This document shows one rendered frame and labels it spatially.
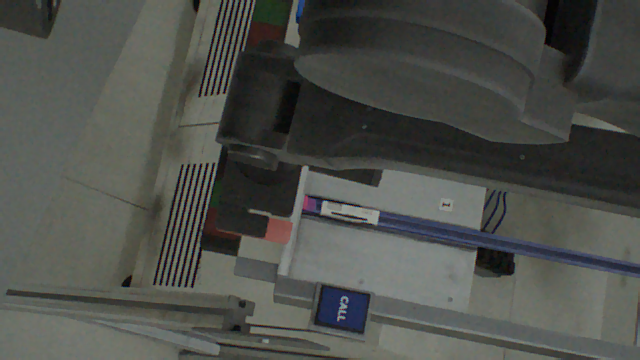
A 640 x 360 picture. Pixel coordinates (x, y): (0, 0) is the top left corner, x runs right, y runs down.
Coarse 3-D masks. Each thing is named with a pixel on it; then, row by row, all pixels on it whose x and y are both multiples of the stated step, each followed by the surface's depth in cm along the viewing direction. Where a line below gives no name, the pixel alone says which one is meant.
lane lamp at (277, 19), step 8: (264, 0) 110; (272, 0) 110; (256, 8) 110; (264, 8) 110; (272, 8) 110; (280, 8) 110; (256, 16) 110; (264, 16) 110; (272, 16) 110; (280, 16) 110; (280, 24) 109
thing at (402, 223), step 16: (320, 208) 102; (384, 224) 102; (400, 224) 102; (416, 224) 102; (432, 224) 102; (464, 240) 102; (480, 240) 102; (496, 240) 102; (512, 240) 102; (528, 256) 102; (544, 256) 101; (560, 256) 102; (576, 256) 102; (592, 256) 102; (624, 272) 101
